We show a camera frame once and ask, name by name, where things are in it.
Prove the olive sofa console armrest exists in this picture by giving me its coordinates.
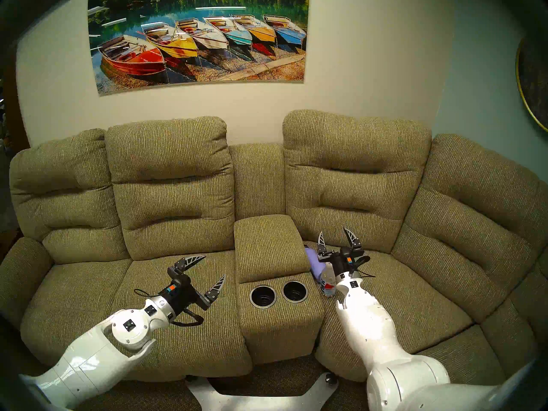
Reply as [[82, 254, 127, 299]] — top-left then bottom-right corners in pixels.
[[233, 214, 326, 366]]

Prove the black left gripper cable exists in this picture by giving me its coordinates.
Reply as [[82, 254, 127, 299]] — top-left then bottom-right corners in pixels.
[[134, 289, 204, 328]]

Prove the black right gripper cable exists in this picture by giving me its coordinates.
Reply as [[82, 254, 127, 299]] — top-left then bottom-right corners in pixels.
[[355, 256, 376, 279]]

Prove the olive green sectional sofa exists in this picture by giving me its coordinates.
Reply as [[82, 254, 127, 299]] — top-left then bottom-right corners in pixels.
[[0, 110, 548, 385]]

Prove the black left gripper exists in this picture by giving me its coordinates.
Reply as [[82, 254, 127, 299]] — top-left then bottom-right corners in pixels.
[[161, 255, 226, 319]]

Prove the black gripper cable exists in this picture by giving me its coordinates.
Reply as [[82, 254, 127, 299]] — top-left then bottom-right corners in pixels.
[[355, 256, 376, 279], [134, 289, 204, 328]]

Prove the metal rimmed cup holder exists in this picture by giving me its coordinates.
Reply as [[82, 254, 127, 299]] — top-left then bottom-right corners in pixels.
[[250, 285, 277, 309], [282, 280, 309, 304]]

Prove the round gold framed wall mirror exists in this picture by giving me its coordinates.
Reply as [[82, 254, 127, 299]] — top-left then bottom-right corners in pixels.
[[515, 36, 548, 133]]

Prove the colourful rowboats wall picture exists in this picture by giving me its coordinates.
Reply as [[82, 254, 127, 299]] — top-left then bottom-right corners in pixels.
[[88, 0, 310, 95]]

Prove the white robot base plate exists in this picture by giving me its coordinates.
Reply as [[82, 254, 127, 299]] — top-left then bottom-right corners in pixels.
[[185, 374, 339, 411]]

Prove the purple insulated water bottle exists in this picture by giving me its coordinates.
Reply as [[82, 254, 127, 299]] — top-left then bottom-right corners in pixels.
[[304, 246, 328, 282]]

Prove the clear plastic soda bottle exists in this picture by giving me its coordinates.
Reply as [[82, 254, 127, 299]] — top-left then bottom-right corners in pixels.
[[320, 262, 339, 298]]

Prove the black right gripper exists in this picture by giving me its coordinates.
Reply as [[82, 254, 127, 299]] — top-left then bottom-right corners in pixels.
[[317, 227, 371, 278]]

